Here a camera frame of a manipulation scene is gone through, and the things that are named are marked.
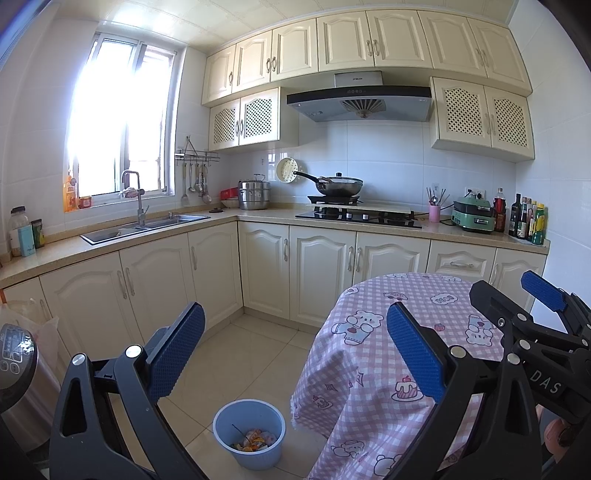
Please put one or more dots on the black glass gas hob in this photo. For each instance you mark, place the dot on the black glass gas hob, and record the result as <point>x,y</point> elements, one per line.
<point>360,219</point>

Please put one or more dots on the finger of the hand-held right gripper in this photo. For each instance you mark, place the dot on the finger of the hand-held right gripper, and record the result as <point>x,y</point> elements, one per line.
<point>542,288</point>
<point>489,300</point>

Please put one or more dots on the stainless steel rice cooker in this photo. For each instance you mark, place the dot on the stainless steel rice cooker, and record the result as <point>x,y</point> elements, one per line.
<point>18,392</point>

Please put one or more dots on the green bottle yellow label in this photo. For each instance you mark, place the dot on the green bottle yellow label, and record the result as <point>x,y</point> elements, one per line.
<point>539,226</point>

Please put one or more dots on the small orange box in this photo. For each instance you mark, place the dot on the small orange box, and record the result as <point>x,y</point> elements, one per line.
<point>86,202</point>

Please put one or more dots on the pink dish cloth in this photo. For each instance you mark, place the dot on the pink dish cloth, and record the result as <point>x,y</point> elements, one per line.
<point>130,190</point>

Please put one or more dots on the metal faucet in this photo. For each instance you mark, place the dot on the metal faucet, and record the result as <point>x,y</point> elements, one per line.
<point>141,207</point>

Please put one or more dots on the black range hood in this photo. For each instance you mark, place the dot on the black range hood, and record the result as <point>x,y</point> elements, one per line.
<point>360,104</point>

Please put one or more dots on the cream upper wall cabinets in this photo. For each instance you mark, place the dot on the cream upper wall cabinets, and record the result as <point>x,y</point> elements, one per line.
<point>369,44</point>

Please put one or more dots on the steel steamer pot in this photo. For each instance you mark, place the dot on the steel steamer pot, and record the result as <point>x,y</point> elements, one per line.
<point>254,196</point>

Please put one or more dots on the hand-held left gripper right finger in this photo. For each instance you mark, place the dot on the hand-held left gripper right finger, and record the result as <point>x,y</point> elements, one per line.
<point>415,353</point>

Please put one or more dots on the green multi-cooker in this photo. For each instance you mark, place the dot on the green multi-cooker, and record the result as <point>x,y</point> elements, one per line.
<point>473,217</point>

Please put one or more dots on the pink checked tablecloth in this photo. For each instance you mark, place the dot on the pink checked tablecloth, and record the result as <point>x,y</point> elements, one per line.
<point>369,369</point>

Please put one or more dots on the blue plastic waste bin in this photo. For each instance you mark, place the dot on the blue plastic waste bin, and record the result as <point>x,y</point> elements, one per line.
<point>249,457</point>

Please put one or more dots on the teal carton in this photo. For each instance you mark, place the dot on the teal carton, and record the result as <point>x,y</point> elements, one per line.
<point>27,243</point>

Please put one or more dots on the small seasoning bottle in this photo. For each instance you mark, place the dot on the small seasoning bottle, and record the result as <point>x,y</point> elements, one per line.
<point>531,221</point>

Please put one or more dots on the hanging metal skimmer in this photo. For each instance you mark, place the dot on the hanging metal skimmer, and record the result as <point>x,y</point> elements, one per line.
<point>206,196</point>

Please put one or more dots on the person's right hand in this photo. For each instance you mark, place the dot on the person's right hand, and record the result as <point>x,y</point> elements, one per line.
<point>561,434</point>

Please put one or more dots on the wall utensil rack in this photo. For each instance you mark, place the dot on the wall utensil rack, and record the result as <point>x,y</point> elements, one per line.
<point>196,156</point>

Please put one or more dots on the black wok with lid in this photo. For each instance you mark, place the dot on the black wok with lid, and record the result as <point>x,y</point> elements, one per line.
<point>339,185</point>

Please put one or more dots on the red bowl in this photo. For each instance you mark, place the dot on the red bowl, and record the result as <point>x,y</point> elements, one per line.
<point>228,194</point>

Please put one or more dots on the kitchen window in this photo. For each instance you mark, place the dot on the kitchen window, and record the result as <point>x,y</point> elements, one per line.
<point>120,115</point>

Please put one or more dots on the translucent plastic bag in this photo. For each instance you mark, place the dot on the translucent plastic bag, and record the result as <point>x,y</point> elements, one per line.
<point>32,314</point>

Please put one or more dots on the cream lattice door cabinet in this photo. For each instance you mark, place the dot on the cream lattice door cabinet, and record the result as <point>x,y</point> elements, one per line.
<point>251,117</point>
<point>480,117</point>

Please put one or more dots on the steel sink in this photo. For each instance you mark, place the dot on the steel sink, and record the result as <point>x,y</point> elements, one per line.
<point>147,227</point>

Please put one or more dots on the pink utensil holder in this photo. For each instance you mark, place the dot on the pink utensil holder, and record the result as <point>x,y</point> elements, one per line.
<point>434,213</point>

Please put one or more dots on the dark glass sauce bottle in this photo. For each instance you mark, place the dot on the dark glass sauce bottle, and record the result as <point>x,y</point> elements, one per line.
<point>523,224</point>
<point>515,219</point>

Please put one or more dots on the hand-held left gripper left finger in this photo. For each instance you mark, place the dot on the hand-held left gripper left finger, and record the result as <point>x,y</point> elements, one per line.
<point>178,353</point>

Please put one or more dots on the orange detergent bottle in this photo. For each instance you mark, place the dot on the orange detergent bottle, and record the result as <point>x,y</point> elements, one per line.
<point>70,196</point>

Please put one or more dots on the white wall socket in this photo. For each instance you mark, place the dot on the white wall socket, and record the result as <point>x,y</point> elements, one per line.
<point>475,191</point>

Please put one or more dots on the cream perforated colander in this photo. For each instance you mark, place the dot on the cream perforated colander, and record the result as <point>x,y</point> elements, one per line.
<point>287,168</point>

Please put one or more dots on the beige kitchen countertop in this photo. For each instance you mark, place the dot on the beige kitchen countertop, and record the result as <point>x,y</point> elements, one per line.
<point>258,216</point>

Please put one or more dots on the cream lower kitchen cabinets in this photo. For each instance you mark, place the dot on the cream lower kitchen cabinets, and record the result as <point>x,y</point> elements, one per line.
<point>318,267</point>

